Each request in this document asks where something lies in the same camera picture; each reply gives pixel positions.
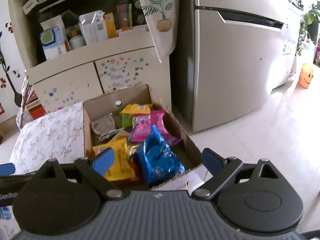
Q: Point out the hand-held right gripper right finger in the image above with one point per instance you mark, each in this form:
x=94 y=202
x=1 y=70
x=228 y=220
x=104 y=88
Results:
x=212 y=160

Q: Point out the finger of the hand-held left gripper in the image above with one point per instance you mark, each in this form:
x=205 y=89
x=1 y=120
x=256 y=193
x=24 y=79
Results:
x=6 y=168

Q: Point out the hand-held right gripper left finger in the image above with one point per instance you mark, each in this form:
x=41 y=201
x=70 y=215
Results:
x=105 y=161

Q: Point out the large yellow snack packet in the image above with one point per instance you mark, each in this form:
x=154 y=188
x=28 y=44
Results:
x=120 y=162

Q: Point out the silver snack packet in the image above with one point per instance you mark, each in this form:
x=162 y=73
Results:
x=105 y=126

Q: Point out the purple snack packet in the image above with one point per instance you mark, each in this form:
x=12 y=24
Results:
x=175 y=140

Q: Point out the shiny blue snack packet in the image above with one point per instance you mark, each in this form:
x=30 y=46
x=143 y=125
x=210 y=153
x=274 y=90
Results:
x=160 y=162

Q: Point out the pink snack packet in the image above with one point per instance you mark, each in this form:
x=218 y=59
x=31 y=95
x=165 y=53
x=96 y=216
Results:
x=150 y=127

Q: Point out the cardboard box with white flap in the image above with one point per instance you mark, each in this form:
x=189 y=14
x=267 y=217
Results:
x=130 y=92

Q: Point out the green snack packet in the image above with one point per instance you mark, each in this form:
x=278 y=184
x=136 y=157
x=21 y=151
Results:
x=126 y=121

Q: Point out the floral tablecloth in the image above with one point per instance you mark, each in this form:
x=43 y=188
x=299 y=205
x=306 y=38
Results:
x=50 y=135

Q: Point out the red patterned box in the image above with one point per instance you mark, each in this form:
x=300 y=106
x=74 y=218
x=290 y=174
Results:
x=36 y=110

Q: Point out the dried branch bouquet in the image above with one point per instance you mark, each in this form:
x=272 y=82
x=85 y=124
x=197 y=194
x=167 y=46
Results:
x=27 y=92

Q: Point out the cream cabinet with stickers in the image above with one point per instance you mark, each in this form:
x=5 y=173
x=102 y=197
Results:
x=70 y=80

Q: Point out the silver refrigerator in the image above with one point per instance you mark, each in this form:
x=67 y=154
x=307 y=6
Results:
x=237 y=67

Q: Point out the white jar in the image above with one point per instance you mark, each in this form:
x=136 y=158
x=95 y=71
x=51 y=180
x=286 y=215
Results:
x=77 y=43

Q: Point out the small orange item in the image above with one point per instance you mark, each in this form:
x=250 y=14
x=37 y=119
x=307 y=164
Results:
x=67 y=45

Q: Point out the orange smiley bucket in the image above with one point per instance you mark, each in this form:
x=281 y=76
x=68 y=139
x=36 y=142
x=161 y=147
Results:
x=306 y=76

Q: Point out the white and blue box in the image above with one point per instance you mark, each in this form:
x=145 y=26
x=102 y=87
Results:
x=51 y=43

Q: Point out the white carton with barcode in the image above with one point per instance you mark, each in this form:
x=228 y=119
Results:
x=92 y=31

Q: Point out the cloth with plant print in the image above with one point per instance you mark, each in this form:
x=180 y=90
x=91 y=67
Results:
x=160 y=37

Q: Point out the yellow box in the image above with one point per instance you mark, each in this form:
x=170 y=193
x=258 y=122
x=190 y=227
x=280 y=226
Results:
x=110 y=26

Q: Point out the colourful striped box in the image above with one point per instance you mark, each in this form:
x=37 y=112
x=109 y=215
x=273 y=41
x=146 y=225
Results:
x=124 y=15

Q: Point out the small white box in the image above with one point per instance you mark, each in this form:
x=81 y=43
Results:
x=30 y=5

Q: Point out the green houseplant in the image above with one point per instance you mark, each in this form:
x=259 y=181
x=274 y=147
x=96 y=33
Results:
x=311 y=17

